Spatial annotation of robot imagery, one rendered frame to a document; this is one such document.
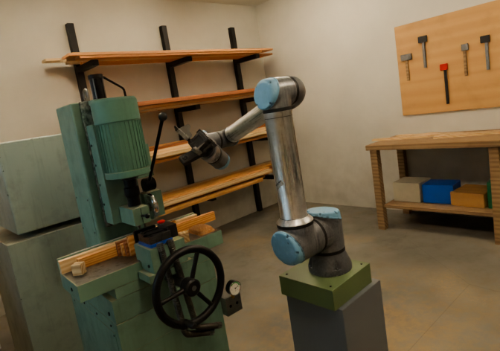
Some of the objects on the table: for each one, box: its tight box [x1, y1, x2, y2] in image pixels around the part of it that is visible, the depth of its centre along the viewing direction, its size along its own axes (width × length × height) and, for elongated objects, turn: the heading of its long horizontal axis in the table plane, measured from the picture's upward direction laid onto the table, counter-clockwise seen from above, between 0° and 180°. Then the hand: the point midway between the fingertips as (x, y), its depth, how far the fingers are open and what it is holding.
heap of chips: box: [188, 224, 217, 236], centre depth 171 cm, size 8×12×3 cm
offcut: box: [71, 261, 87, 276], centre depth 142 cm, size 4×3×4 cm
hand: (181, 137), depth 164 cm, fingers open, 14 cm apart
